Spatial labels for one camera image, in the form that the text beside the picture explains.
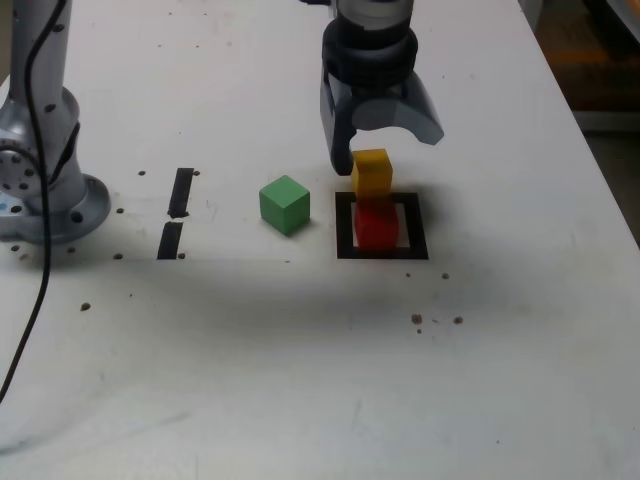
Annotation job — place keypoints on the red cube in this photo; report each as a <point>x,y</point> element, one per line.
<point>375,230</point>

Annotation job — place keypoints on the black tape strip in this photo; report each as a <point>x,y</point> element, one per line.
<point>181,192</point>

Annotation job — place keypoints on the yellow cube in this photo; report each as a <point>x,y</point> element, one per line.
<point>372,175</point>

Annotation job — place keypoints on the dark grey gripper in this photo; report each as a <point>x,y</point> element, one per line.
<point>370,92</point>

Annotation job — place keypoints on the green cube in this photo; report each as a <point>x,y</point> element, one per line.
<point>285,205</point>

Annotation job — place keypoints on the black tape square outline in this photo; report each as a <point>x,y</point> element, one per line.
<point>380,254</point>

